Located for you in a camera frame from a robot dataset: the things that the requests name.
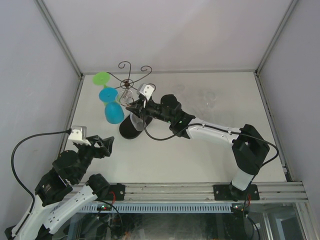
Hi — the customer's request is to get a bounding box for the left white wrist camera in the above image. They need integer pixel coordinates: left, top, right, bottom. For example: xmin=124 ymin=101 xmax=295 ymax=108
xmin=68 ymin=125 xmax=92 ymax=146

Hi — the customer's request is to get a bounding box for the grey slotted cable duct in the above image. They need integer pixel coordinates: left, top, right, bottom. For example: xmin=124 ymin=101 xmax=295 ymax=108
xmin=76 ymin=202 xmax=233 ymax=214

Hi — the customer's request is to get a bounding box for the green plastic wine glass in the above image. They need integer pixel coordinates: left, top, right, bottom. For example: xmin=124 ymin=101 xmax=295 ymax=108
xmin=92 ymin=71 xmax=120 ymax=107

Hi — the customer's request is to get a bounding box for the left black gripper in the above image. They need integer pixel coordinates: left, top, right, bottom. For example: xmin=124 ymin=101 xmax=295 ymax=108
xmin=73 ymin=134 xmax=114 ymax=182

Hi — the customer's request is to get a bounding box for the lying clear flute left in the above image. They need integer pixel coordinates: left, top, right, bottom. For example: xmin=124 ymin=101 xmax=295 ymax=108
xmin=172 ymin=84 xmax=197 ymax=109

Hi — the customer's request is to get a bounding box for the lying clear flute right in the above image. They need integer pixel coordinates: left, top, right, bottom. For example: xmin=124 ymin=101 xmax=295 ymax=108
xmin=199 ymin=91 xmax=216 ymax=110

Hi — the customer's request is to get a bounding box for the aluminium front rail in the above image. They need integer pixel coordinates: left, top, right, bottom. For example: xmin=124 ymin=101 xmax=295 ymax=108
xmin=62 ymin=181 xmax=311 ymax=202

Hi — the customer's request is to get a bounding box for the left black camera cable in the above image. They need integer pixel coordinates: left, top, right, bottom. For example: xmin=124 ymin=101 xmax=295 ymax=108
xmin=10 ymin=128 xmax=73 ymax=221

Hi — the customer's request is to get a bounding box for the blue plastic wine glass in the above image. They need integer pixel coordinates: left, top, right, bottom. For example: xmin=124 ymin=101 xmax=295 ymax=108
xmin=98 ymin=87 xmax=125 ymax=125

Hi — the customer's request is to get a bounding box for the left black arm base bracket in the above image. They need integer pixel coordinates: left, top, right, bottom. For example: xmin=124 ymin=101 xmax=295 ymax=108
xmin=106 ymin=183 xmax=126 ymax=201

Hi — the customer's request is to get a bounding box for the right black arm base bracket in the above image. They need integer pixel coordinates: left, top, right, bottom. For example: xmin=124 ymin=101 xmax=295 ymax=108
xmin=213 ymin=184 xmax=260 ymax=202

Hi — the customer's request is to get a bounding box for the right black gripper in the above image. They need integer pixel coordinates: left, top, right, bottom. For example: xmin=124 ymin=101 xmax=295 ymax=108
xmin=126 ymin=97 xmax=173 ymax=125

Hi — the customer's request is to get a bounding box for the copper wire wine glass rack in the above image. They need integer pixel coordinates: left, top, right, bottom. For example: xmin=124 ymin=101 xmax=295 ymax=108
xmin=109 ymin=60 xmax=153 ymax=140

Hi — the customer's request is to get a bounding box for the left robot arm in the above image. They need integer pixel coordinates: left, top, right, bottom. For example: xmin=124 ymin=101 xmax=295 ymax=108
xmin=4 ymin=135 xmax=115 ymax=240

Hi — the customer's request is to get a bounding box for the lying clear flute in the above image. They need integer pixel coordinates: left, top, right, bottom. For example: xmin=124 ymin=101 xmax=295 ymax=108
xmin=199 ymin=91 xmax=216 ymax=110
xmin=172 ymin=84 xmax=197 ymax=109

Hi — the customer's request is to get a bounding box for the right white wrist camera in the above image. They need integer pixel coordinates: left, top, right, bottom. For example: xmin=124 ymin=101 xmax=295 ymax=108
xmin=137 ymin=83 xmax=156 ymax=101

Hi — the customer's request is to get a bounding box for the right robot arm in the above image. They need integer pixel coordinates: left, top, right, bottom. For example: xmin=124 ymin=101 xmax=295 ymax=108
xmin=126 ymin=94 xmax=270 ymax=200

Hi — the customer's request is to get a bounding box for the clear champagne flute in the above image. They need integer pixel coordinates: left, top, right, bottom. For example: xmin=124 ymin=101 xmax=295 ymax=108
xmin=116 ymin=89 xmax=144 ymax=133

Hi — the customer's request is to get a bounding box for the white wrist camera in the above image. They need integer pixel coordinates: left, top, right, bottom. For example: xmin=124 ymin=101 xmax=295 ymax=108
xmin=137 ymin=83 xmax=156 ymax=101
xmin=68 ymin=125 xmax=92 ymax=146

